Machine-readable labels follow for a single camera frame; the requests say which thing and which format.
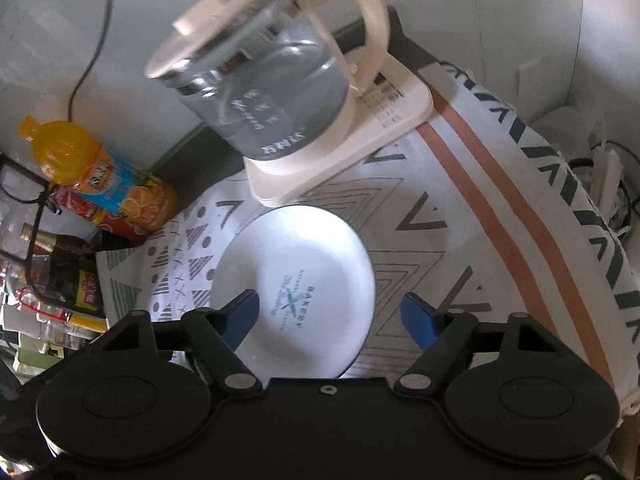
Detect black power cable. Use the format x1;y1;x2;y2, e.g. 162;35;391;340
67;0;113;123

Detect black wire rack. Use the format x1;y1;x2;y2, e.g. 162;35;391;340
0;155;111;333

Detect orange juice bottle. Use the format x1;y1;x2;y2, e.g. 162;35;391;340
19;116;178;231

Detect patterned fringed cloth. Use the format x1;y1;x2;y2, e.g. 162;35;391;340
95;60;640;413

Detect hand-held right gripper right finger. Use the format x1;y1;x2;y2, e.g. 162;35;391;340
392;291;541;393

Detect cream kettle base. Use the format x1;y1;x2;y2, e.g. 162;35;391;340
243;55;434;208

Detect white plate with blue print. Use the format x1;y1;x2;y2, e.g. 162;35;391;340
209;206;377;380

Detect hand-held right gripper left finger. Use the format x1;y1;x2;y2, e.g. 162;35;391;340
100;289;263;392

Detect group of condiment bottles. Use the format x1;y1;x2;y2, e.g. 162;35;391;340
0;220;108;343

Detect glass kettle with cream handle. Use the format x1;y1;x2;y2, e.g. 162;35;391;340
144;0;391;161

